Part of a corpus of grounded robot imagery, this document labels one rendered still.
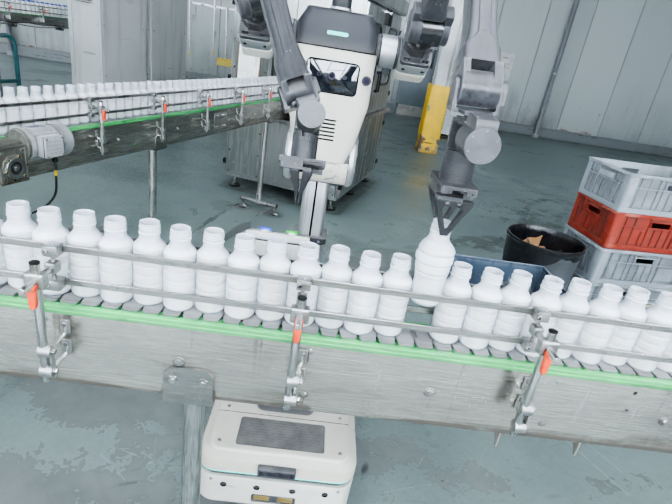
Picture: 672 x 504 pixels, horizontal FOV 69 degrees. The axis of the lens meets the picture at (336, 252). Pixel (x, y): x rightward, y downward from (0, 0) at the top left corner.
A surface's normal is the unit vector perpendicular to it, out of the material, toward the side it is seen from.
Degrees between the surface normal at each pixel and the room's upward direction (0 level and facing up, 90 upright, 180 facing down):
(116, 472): 0
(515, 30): 90
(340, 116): 90
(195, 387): 90
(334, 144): 90
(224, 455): 31
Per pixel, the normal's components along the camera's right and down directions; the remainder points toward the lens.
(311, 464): 0.13, -0.57
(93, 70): -0.31, 0.34
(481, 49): 0.08, -0.17
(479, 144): 0.01, 0.41
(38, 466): 0.15, -0.91
